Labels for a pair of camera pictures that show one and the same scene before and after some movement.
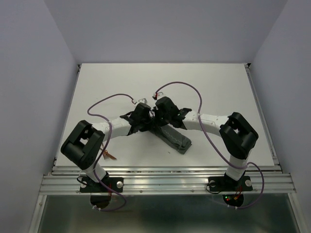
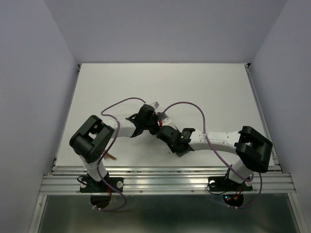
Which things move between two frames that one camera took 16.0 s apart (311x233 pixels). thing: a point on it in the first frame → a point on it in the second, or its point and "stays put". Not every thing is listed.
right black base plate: [225, 184] stays put
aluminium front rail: [266, 179] stays put
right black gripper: [156, 111] → [171, 147]
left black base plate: [87, 185] stays put
